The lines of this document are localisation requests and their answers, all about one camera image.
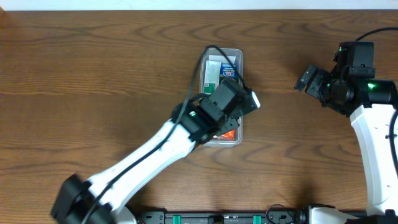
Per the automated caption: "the red white small box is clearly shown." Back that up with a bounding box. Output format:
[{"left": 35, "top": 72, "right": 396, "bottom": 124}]
[{"left": 213, "top": 129, "right": 236, "bottom": 141}]

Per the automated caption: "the blue Kool Fever box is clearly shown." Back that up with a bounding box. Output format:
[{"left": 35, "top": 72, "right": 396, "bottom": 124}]
[{"left": 219, "top": 63, "right": 239, "bottom": 83}]

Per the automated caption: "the white green Panadol box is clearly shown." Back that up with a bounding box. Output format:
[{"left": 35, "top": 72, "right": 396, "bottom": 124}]
[{"left": 203, "top": 60, "right": 221, "bottom": 94}]

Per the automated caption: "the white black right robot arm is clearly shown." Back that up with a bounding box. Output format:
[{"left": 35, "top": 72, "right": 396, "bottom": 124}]
[{"left": 295, "top": 65, "right": 397, "bottom": 223}]

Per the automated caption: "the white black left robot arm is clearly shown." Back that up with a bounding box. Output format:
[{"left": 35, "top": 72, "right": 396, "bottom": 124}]
[{"left": 50, "top": 100, "right": 243, "bottom": 223}]

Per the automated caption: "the clear plastic container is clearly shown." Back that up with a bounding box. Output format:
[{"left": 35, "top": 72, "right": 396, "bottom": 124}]
[{"left": 200, "top": 45, "right": 248, "bottom": 147}]

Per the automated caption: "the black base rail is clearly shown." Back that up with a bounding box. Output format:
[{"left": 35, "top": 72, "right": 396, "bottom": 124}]
[{"left": 137, "top": 207, "right": 307, "bottom": 224}]

